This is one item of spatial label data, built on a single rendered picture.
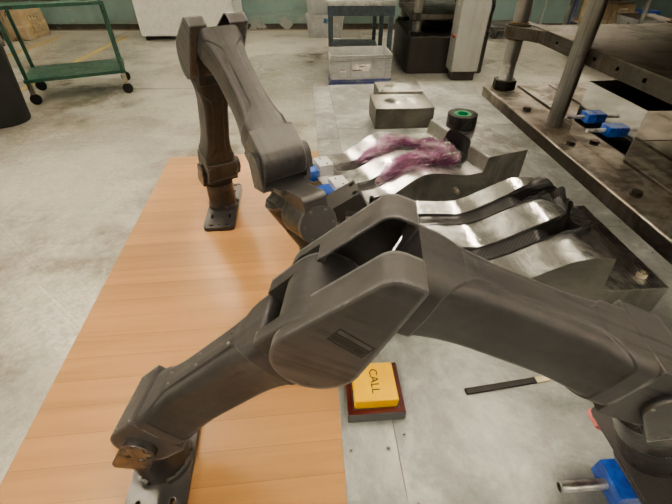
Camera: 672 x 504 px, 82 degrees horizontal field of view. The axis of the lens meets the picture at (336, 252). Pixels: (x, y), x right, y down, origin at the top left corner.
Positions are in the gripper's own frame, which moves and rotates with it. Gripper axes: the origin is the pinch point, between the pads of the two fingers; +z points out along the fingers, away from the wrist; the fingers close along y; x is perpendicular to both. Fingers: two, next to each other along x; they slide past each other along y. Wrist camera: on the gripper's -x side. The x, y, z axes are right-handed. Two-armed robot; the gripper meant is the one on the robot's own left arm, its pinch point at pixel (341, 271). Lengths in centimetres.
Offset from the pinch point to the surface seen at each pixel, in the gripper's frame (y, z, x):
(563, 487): -39.2, 10.0, -15.4
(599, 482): -39.4, 12.1, -19.2
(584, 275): -13.7, 13.3, -34.9
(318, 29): 651, 107, -42
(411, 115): 73, 19, -33
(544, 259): -10.6, 9.1, -30.7
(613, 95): 49, 35, -84
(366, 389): -23.4, 0.3, 1.2
